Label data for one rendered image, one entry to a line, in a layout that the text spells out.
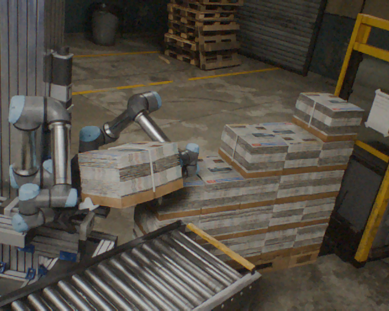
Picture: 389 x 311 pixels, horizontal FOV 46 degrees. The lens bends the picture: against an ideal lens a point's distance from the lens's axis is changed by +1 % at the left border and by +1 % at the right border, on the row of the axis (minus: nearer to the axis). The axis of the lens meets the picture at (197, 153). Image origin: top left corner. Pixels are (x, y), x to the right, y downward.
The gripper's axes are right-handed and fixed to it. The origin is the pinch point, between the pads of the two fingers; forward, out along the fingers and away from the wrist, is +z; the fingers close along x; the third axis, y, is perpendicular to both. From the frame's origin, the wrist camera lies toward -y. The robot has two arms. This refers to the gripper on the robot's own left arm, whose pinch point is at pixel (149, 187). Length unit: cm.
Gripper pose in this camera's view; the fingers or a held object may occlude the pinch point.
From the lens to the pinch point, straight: 237.1
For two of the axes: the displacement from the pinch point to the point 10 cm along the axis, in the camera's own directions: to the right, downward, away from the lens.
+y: -1.0, -9.8, -1.8
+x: 7.3, 0.4, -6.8
